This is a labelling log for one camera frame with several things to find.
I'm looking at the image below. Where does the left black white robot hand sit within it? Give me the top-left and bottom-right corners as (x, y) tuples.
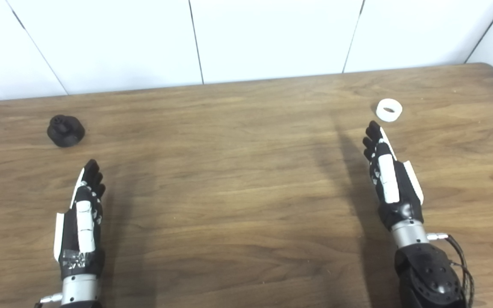
(53, 159), (107, 281)

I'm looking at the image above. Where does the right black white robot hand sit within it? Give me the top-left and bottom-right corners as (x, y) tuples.
(362, 121), (425, 231)

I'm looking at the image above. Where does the white plastic ring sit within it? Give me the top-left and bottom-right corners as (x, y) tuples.
(376, 98), (403, 123)

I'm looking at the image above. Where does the round black plastic part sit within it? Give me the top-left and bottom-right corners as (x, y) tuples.
(47, 115), (86, 148)

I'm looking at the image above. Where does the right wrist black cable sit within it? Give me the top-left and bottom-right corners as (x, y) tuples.
(427, 232), (475, 308)

